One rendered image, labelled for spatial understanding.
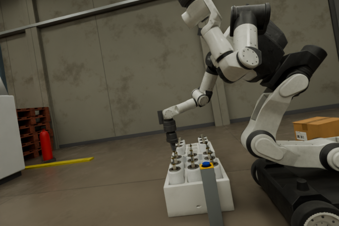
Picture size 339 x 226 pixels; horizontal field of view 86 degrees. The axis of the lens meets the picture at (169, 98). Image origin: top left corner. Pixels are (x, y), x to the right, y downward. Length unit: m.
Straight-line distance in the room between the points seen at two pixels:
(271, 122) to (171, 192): 0.69
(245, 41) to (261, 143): 0.51
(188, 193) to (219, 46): 0.87
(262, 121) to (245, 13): 0.53
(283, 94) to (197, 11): 0.58
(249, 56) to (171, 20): 3.75
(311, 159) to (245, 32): 0.72
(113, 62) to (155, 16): 1.40
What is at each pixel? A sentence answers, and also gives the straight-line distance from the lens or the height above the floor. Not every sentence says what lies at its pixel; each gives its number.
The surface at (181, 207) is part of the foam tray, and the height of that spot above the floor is 0.05.
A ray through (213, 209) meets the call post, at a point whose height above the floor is 0.10.
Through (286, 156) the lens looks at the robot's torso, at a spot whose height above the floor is 0.32.
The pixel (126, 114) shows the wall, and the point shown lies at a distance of 4.29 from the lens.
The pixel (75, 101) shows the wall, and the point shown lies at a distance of 4.86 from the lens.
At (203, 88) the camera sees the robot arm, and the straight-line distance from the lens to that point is 1.28.
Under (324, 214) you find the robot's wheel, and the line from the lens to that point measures 1.00.
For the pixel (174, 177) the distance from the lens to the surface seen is 1.22.
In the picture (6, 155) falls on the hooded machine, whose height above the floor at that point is 0.34.
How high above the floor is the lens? 0.69
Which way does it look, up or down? level
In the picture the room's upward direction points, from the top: 10 degrees counter-clockwise
